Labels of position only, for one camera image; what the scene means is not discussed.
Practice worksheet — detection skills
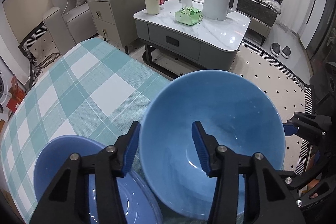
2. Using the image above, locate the dark blue large bowl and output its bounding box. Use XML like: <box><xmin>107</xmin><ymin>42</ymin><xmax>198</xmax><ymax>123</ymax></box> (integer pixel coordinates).
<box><xmin>31</xmin><ymin>132</ymin><xmax>162</xmax><ymax>223</ymax></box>

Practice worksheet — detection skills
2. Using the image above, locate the light blue bowl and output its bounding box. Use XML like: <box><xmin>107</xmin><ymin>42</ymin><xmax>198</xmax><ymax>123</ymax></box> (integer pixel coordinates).
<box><xmin>138</xmin><ymin>70</ymin><xmax>285</xmax><ymax>220</ymax></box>

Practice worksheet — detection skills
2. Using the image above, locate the person's right hand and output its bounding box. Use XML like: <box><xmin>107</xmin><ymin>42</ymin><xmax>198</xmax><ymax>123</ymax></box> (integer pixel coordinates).
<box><xmin>304</xmin><ymin>176</ymin><xmax>322</xmax><ymax>200</ymax></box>

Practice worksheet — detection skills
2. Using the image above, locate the grey slippers pair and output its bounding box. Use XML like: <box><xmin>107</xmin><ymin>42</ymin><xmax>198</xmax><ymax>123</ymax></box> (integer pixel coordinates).
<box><xmin>270</xmin><ymin>43</ymin><xmax>291</xmax><ymax>59</ymax></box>

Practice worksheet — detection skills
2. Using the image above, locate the teal checked tablecloth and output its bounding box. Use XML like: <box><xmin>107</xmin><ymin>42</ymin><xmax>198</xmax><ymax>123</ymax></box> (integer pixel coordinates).
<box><xmin>1</xmin><ymin>38</ymin><xmax>168</xmax><ymax>222</ymax></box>

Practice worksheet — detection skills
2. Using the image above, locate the red cardboard box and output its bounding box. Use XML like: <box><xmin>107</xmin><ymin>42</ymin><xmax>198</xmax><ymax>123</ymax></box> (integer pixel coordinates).
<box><xmin>6</xmin><ymin>76</ymin><xmax>26</xmax><ymax>113</ymax></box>

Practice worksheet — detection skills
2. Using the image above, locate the white washing machine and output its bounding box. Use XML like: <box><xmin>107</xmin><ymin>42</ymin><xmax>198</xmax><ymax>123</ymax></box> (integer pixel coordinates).
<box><xmin>0</xmin><ymin>58</ymin><xmax>14</xmax><ymax>122</ymax></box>

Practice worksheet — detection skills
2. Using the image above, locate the green tissue pack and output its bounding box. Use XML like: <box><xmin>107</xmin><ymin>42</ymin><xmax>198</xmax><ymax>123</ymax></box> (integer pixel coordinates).
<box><xmin>175</xmin><ymin>7</ymin><xmax>203</xmax><ymax>26</ymax></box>

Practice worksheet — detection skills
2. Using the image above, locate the white marble coffee table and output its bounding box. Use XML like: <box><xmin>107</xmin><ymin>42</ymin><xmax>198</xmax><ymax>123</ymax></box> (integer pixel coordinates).
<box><xmin>133</xmin><ymin>0</ymin><xmax>251</xmax><ymax>79</ymax></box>

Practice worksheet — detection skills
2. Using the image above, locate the grey side cabinet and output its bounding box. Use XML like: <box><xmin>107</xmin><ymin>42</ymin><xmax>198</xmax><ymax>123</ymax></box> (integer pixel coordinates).
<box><xmin>86</xmin><ymin>0</ymin><xmax>185</xmax><ymax>55</ymax></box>

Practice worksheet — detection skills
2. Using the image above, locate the cream tumbler cup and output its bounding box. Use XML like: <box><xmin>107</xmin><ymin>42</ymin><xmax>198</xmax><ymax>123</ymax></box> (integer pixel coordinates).
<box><xmin>145</xmin><ymin>0</ymin><xmax>159</xmax><ymax>15</ymax></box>

